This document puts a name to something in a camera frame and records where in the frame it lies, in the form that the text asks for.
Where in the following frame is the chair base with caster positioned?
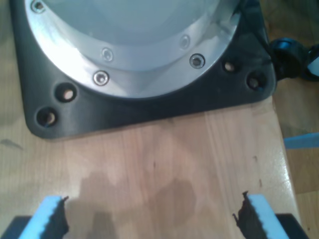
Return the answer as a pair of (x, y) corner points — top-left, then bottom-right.
(270, 37), (319, 82)

